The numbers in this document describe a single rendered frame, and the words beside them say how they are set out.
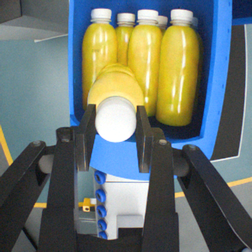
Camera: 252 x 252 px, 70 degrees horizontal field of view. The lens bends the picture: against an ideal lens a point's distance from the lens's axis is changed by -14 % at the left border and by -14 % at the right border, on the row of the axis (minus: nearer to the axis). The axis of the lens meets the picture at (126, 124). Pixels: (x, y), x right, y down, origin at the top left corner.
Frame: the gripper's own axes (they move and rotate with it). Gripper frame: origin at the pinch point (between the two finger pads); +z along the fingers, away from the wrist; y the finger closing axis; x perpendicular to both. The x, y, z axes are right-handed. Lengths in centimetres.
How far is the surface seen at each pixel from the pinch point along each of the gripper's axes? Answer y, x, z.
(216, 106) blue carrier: 14.4, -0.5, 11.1
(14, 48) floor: -81, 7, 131
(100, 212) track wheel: -5, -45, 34
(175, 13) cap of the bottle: 9.2, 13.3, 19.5
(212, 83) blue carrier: 12.6, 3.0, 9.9
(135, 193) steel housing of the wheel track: 7, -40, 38
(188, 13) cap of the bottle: 11.4, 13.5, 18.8
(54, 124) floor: -50, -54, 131
